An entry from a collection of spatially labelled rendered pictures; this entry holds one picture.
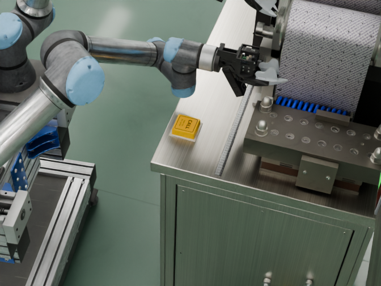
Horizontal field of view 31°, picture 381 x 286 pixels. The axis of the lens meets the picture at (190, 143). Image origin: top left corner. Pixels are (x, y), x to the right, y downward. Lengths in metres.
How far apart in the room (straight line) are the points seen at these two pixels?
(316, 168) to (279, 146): 0.11
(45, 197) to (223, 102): 0.97
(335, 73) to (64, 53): 0.74
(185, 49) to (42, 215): 1.08
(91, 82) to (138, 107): 1.67
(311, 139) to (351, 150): 0.11
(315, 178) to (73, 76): 0.71
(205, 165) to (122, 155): 1.28
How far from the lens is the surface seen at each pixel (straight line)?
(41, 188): 2.86
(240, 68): 1.95
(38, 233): 2.72
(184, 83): 2.04
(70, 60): 1.78
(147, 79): 3.60
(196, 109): 2.14
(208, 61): 1.96
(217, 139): 2.05
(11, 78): 2.33
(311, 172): 1.90
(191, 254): 2.29
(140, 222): 2.97
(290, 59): 1.93
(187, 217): 2.13
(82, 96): 1.78
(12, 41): 2.25
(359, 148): 1.92
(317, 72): 1.94
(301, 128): 1.94
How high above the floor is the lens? 2.39
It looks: 47 degrees down
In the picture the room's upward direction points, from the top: 3 degrees clockwise
